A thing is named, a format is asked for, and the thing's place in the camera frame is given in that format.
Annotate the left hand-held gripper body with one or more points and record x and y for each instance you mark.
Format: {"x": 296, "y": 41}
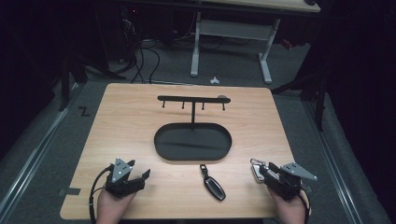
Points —
{"x": 120, "y": 182}

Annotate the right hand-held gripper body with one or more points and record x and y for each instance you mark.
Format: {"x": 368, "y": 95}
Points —
{"x": 288, "y": 183}

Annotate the black car key fob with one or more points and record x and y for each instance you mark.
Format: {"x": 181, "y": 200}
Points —
{"x": 214, "y": 186}

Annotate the black key holder with tray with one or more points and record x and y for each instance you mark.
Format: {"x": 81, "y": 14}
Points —
{"x": 193, "y": 143}

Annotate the person's left hand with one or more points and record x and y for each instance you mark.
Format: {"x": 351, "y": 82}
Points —
{"x": 112, "y": 207}

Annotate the person's right hand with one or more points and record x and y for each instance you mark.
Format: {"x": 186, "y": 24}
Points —
{"x": 291, "y": 210}

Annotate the grey tape strip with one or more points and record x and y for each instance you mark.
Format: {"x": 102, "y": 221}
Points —
{"x": 70, "y": 191}

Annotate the black metal stand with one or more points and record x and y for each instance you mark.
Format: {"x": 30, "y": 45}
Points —
{"x": 64, "y": 84}
{"x": 320, "y": 102}

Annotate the small grey round disc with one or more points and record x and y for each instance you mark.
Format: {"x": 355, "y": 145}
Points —
{"x": 223, "y": 96}

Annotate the small white plastic piece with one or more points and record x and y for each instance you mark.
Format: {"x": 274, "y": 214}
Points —
{"x": 214, "y": 81}

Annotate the small red object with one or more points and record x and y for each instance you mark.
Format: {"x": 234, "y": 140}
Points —
{"x": 287, "y": 44}

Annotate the metal floor rail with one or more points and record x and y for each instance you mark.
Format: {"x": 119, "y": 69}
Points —
{"x": 336, "y": 168}
{"x": 34, "y": 155}

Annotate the white metal frame desk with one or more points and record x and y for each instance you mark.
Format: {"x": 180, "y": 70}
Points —
{"x": 233, "y": 29}

